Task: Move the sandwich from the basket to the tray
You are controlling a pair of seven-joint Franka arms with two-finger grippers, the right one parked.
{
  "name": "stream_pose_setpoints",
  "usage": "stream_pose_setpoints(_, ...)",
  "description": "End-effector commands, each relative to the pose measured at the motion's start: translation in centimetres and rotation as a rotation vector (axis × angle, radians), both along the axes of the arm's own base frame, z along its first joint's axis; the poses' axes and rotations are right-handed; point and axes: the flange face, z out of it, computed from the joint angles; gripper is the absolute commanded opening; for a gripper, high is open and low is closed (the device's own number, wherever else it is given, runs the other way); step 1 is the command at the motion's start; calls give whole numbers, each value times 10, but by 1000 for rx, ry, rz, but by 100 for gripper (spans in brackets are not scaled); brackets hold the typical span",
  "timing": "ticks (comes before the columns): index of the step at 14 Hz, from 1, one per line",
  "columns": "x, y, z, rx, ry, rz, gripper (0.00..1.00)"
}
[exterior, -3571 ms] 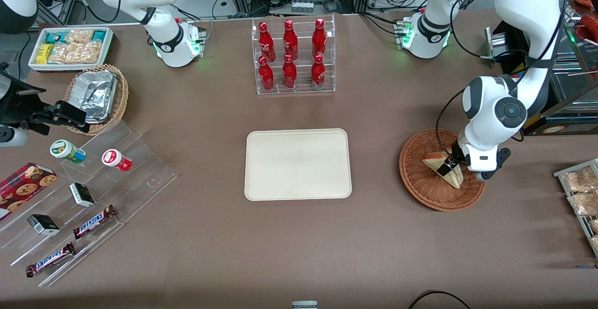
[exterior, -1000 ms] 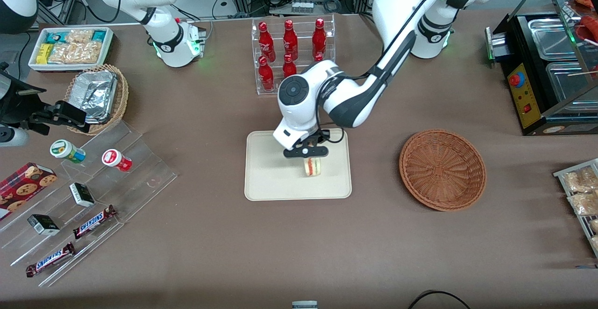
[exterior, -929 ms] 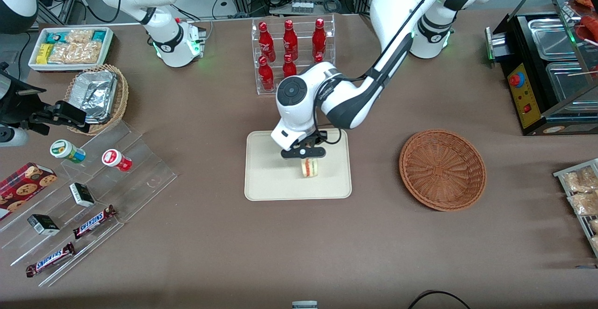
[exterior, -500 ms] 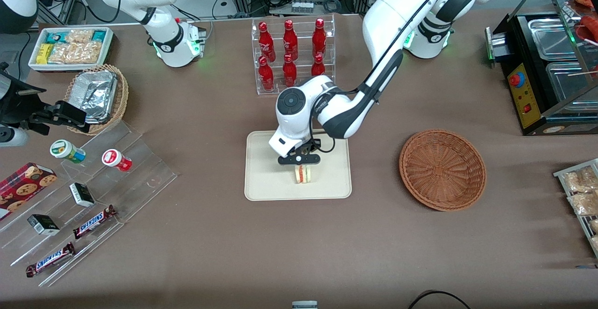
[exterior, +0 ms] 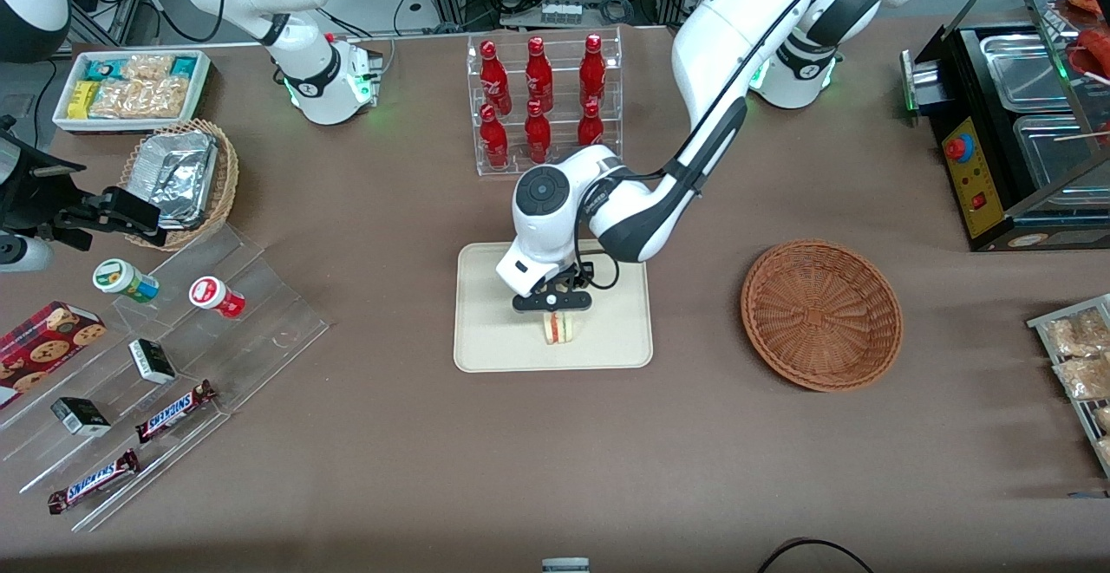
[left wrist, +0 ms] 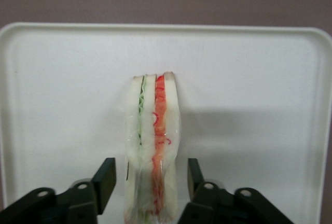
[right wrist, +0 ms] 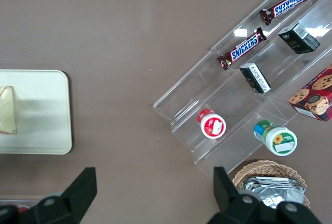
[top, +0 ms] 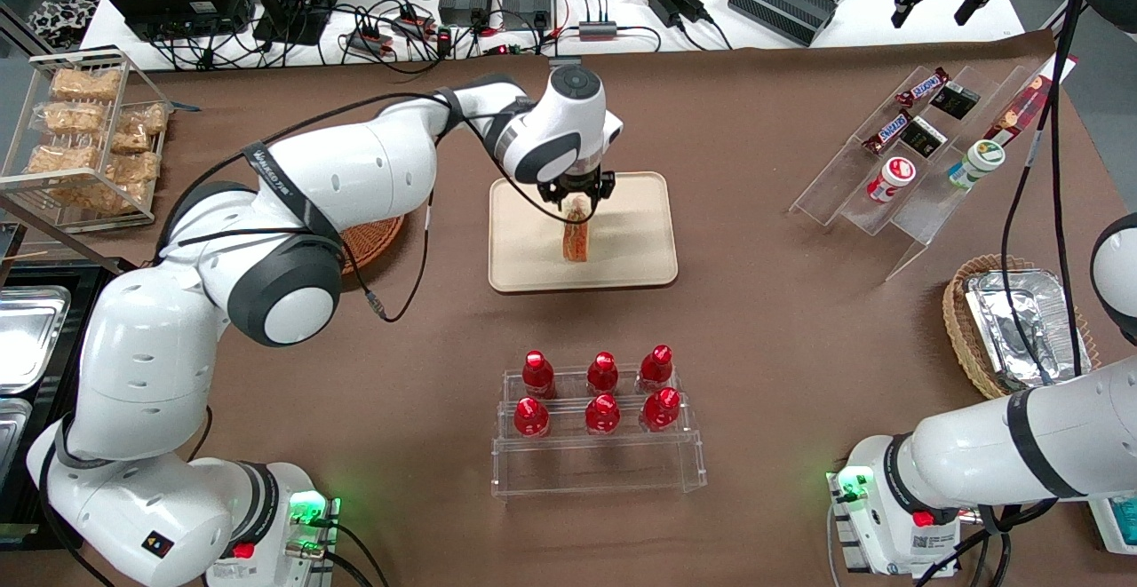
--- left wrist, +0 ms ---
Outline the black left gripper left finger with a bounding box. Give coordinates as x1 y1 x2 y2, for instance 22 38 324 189
0 157 117 224

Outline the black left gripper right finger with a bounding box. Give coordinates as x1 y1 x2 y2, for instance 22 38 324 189
178 157 295 224

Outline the triangle sandwich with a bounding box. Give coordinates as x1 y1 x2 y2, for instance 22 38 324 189
122 71 183 224

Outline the cream plastic tray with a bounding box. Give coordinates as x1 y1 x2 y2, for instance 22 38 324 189
0 22 332 224

